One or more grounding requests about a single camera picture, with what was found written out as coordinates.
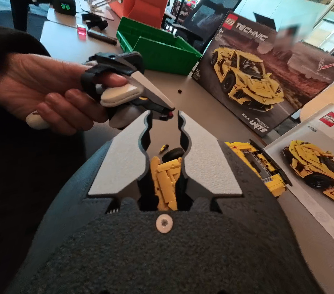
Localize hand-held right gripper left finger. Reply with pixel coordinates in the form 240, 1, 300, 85
87, 110, 157, 211

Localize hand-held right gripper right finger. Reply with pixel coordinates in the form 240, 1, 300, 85
176, 111, 246, 211

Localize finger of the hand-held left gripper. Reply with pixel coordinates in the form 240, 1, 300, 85
146, 103, 170, 121
130, 73, 176, 113

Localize yellow toy brick car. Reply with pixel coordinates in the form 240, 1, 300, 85
150, 141, 293, 211

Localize person's left forearm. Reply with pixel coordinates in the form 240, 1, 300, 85
0, 26, 51, 65

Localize person's left hand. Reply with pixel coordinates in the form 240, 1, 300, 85
0, 53, 128, 136

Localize dark brown flat bar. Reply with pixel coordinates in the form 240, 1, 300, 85
87, 29, 118, 46

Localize green plastic bin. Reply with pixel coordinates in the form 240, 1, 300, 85
116, 17, 202, 76

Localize black bag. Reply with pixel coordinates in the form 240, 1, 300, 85
81, 12, 109, 31

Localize black box green lights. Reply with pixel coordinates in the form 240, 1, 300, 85
52, 0, 77, 16

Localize black mesh chair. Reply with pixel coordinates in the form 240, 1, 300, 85
172, 0, 244, 53

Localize car picture instruction booklet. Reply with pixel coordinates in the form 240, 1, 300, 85
264, 104, 334, 240

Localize instruction sheet on cardboard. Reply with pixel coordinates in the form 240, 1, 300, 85
300, 88, 334, 122

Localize dark toy car box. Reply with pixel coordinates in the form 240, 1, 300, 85
192, 11, 334, 138

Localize black monitor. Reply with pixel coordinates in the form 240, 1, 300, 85
253, 12, 276, 31

